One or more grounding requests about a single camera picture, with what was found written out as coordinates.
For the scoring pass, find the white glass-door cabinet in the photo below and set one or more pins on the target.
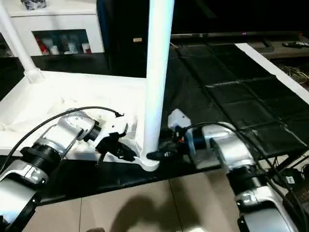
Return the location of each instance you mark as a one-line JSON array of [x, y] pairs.
[[48, 29]]

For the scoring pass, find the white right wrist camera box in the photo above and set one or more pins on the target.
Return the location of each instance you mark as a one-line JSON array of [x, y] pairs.
[[177, 120]]

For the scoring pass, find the dark object on cabinet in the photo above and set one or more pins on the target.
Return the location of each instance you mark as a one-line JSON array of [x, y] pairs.
[[34, 4]]

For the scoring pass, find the red bottle in cabinet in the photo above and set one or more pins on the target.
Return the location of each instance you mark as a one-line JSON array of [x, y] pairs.
[[42, 47]]

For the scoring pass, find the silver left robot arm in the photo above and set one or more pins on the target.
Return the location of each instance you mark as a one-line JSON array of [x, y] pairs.
[[38, 164]]

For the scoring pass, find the black floor device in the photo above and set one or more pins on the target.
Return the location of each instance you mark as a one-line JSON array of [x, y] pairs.
[[292, 180]]

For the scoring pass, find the black work mat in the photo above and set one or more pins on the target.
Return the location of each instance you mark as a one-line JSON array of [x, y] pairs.
[[227, 87]]

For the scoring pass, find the black metal bar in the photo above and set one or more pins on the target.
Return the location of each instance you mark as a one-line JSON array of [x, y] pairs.
[[236, 36]]

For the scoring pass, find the white flat board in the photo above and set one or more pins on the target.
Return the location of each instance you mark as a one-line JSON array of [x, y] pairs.
[[270, 67]]

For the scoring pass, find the white plastic table leg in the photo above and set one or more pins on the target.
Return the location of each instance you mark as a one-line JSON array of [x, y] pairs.
[[19, 38], [157, 72]]

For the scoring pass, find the small beige tag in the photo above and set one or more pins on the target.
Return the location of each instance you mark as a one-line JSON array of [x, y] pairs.
[[137, 39]]

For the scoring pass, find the white plastic children's table top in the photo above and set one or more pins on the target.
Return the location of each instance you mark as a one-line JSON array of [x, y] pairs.
[[72, 96]]

